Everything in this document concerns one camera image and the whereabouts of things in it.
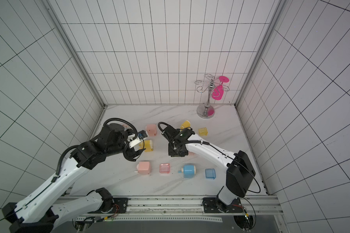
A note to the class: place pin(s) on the blue transparent tray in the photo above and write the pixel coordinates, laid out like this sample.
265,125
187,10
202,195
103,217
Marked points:
210,174

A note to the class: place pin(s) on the blue pencil sharpener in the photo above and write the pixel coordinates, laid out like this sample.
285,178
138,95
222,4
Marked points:
188,171

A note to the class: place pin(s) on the pink plastic wine glass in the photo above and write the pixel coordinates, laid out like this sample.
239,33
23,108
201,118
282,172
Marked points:
220,88

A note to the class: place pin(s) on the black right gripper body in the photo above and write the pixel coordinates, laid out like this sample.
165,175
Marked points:
176,150

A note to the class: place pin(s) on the pink sharpener row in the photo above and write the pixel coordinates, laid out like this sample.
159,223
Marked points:
151,130
143,168

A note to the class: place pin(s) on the pink tray bottom row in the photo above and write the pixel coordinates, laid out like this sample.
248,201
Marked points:
164,168

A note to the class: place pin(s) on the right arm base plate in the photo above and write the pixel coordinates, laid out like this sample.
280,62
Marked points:
218,205

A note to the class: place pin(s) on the yellow tray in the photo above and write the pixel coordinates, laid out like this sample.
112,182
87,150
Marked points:
203,131

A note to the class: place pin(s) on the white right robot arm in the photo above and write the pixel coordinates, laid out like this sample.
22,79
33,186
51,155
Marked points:
238,168

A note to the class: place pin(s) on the chrome glass rack stand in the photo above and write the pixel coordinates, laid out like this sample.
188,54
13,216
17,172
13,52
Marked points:
205,87

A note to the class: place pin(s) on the pink sharpener bottom row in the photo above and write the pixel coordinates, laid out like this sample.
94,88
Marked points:
143,168

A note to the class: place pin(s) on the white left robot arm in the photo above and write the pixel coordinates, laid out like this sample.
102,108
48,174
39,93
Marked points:
38,213

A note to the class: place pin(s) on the aluminium mounting rail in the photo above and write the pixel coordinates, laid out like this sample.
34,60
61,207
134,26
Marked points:
255,205

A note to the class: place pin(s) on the pink sharpener top row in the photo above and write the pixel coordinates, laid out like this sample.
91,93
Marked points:
151,130

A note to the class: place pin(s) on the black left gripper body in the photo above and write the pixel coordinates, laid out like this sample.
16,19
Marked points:
128,155

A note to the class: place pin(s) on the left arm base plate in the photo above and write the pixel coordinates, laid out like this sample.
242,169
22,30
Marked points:
114,206

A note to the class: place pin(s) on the yellow sharpener row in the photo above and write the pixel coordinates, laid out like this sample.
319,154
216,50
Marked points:
147,145

